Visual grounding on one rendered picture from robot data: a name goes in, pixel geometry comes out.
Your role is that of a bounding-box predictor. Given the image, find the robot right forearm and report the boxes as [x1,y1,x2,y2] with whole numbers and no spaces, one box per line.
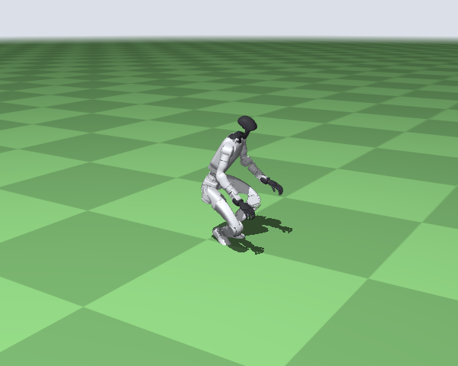
[218,174,241,204]

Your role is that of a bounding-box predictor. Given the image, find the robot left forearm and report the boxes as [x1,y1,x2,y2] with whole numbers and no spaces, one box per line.
[248,160,268,183]

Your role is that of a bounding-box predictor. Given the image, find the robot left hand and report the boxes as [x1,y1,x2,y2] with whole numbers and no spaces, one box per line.
[260,177,283,195]

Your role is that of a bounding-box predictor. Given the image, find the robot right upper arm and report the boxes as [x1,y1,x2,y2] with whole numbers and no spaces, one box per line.
[215,143,234,181]

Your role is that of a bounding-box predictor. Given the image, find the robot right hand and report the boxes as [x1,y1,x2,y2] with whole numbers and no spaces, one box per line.
[232,198,255,220]

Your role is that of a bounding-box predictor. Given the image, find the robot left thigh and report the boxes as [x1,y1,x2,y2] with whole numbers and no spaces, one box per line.
[218,174,260,207]

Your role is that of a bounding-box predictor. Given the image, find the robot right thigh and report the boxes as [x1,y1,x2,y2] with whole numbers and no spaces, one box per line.
[202,186,244,235]

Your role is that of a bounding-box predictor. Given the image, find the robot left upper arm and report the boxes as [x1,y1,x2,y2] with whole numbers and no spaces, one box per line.
[240,140,252,167]

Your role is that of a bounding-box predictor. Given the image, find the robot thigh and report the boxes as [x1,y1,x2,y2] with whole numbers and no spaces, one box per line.
[202,186,244,235]
[218,174,260,207]

